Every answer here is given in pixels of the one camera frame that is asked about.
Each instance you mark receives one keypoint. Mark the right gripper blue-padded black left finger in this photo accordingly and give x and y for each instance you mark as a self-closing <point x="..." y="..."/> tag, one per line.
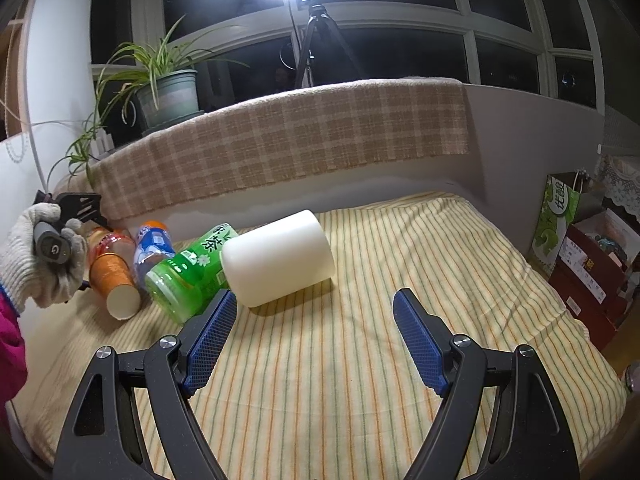
<point x="103" y="437"/>

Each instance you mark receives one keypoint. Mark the orange juice cut bottle cup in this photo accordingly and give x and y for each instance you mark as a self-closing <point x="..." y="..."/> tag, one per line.
<point x="119" y="242"/>

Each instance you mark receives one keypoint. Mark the magenta sleeve forearm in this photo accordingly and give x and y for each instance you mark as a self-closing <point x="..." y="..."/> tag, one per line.
<point x="13" y="368"/>

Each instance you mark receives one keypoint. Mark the orange paper cup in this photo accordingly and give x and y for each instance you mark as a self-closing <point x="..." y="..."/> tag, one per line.
<point x="109" y="276"/>

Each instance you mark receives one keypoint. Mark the blue label cut bottle cup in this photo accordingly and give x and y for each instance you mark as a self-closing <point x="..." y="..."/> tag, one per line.
<point x="153" y="245"/>

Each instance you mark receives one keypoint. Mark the green tea cut bottle cup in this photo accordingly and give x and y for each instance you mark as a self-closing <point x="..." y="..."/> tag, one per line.
<point x="185" y="284"/>

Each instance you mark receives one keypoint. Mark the white plastic cup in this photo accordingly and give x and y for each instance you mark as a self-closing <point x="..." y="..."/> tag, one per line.
<point x="277" y="259"/>

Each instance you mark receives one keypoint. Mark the white knit gloved left hand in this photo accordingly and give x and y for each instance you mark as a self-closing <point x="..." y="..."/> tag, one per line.
<point x="24" y="275"/>

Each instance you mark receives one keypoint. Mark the dark red cardboard box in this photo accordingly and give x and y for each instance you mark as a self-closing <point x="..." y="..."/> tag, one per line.
<point x="596" y="274"/>

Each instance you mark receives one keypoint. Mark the potted spider plant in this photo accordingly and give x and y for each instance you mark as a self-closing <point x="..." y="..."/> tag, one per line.
<point x="139" y="73"/>

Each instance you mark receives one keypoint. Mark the green paper bag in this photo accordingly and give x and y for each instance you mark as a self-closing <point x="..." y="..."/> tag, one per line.
<point x="557" y="212"/>

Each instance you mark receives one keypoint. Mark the beige plaid blanket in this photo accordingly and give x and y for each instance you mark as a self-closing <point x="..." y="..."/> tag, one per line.
<point x="288" y="136"/>

